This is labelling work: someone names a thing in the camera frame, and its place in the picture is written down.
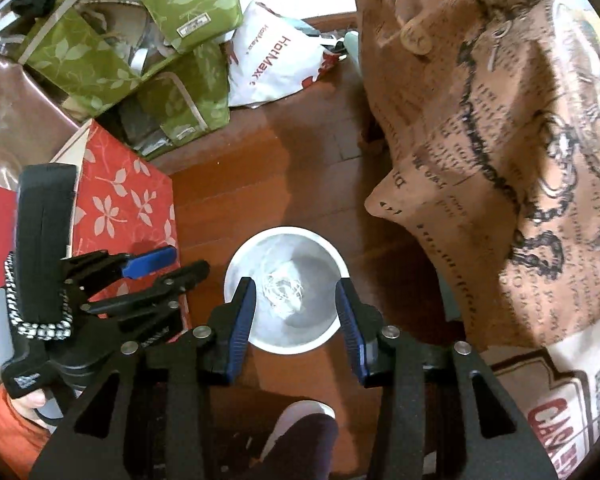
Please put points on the white round bin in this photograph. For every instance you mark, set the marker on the white round bin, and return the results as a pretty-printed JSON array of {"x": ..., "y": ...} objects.
[{"x": 280, "y": 332}]

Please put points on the crumpled white paper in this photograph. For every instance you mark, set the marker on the crumpled white paper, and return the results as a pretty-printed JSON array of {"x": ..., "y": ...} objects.
[{"x": 282, "y": 285}]

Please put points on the white plastic shopping bag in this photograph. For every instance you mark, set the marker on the white plastic shopping bag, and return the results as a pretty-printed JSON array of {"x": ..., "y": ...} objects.
[{"x": 275, "y": 60}]

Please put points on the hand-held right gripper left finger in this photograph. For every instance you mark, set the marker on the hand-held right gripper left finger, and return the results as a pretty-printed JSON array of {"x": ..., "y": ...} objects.
[{"x": 240, "y": 321}]

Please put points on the pale green object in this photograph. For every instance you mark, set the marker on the pale green object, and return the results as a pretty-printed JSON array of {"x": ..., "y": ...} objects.
[{"x": 352, "y": 50}]

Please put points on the red floral storage box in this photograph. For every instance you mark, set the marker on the red floral storage box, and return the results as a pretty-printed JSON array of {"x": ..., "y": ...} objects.
[{"x": 120, "y": 200}]

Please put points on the cream printed cloth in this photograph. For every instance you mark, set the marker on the cream printed cloth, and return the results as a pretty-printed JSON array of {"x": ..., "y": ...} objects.
[{"x": 570, "y": 400}]

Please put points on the brown glossy bag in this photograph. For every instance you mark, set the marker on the brown glossy bag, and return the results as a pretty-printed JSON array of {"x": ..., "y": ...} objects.
[{"x": 15, "y": 125}]

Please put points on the person's foot in slipper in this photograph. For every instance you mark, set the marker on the person's foot in slipper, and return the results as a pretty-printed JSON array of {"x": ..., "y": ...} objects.
[{"x": 305, "y": 452}]

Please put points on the brown printed blanket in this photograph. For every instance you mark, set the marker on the brown printed blanket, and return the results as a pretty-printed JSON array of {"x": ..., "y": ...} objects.
[{"x": 480, "y": 110}]

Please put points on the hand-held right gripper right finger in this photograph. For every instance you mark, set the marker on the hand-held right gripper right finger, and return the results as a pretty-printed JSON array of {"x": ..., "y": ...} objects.
[{"x": 352, "y": 331}]

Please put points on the person's left hand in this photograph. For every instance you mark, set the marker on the person's left hand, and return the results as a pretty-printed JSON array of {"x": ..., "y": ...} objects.
[{"x": 30, "y": 401}]

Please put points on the person's grey shoe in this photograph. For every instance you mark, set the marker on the person's grey shoe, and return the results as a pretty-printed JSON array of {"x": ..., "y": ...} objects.
[{"x": 300, "y": 410}]

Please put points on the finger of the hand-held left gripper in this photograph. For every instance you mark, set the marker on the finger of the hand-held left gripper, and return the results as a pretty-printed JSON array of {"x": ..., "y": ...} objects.
[
  {"x": 150, "y": 261},
  {"x": 185, "y": 275}
]

